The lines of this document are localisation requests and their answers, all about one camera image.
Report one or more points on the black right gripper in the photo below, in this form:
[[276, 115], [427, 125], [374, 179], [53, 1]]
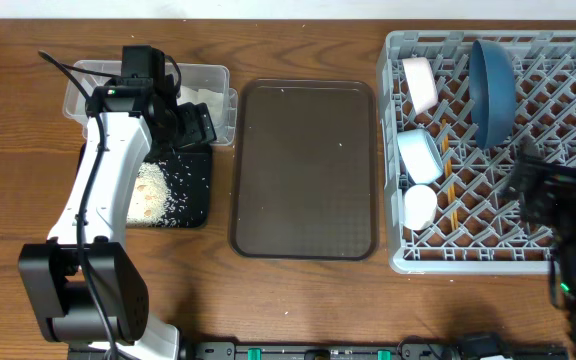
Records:
[[551, 183]]

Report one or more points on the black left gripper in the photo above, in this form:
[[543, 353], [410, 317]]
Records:
[[194, 126]]

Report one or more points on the white paper napkin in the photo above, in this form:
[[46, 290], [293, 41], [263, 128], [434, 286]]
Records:
[[213, 100]]

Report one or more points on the wooden chopstick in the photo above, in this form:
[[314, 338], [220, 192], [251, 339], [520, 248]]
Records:
[[454, 216], [448, 164]]

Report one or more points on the dark blue plate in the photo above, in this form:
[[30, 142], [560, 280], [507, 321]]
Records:
[[492, 88]]

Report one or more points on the white green cup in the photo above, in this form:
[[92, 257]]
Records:
[[420, 204]]

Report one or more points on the light blue bowl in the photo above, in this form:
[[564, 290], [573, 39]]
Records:
[[420, 156]]

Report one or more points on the beige bowl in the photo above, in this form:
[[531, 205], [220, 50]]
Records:
[[421, 84]]

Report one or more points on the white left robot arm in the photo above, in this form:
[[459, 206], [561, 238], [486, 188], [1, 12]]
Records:
[[82, 286]]

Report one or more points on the grey dishwasher rack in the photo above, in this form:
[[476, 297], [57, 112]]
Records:
[[491, 237]]

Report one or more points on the black tray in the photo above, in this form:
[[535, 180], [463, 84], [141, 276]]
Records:
[[100, 197]]

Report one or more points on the clear plastic bin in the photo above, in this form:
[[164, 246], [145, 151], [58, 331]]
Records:
[[195, 76]]

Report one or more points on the pile of rice scraps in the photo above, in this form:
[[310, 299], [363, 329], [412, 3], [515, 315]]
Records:
[[158, 198]]

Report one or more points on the brown serving tray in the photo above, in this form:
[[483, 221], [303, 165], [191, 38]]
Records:
[[306, 182]]

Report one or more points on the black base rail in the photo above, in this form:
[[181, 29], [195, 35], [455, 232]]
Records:
[[474, 346]]

